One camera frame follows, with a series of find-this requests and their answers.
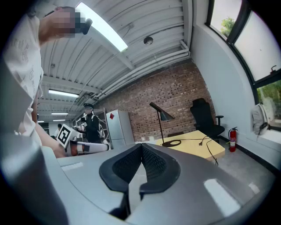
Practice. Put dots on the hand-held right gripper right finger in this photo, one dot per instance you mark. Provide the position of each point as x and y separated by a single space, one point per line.
160 171

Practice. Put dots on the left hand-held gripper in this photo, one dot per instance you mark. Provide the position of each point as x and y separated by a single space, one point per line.
64 135

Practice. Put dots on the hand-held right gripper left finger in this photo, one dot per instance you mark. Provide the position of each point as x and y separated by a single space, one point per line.
114 173

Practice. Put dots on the black desk lamp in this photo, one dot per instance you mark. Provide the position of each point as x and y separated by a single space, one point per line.
165 115

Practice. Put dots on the person's left forearm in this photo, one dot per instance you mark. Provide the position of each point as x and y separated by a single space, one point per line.
47 140

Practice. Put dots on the white metal shelf rack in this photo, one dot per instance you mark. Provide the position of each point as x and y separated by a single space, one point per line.
105 129

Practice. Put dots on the silver refrigerator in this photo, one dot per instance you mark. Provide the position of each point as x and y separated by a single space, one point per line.
119 127

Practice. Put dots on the red fridge magnet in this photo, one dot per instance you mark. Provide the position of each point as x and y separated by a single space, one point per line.
111 116

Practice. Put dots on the long ceiling light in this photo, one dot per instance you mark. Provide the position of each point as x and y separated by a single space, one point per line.
103 26
63 93
59 113

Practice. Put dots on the black office chair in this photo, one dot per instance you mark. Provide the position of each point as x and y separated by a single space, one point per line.
204 118

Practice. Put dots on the red fire extinguisher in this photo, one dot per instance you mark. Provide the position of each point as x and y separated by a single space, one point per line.
232 140

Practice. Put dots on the white ceiling pipes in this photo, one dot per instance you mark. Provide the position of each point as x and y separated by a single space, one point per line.
142 70

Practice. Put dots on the person's white t-shirt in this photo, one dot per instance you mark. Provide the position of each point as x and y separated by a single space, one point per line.
24 66

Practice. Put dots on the white backpack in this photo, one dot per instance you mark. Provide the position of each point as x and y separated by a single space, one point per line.
260 119

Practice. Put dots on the round ceiling detector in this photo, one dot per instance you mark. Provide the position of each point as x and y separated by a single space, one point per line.
148 40

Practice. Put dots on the person's head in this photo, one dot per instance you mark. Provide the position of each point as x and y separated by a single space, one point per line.
59 24

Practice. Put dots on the black framed window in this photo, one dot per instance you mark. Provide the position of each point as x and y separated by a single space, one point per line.
252 44

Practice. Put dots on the black head-mounted camera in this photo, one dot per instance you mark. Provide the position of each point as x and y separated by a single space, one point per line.
84 25

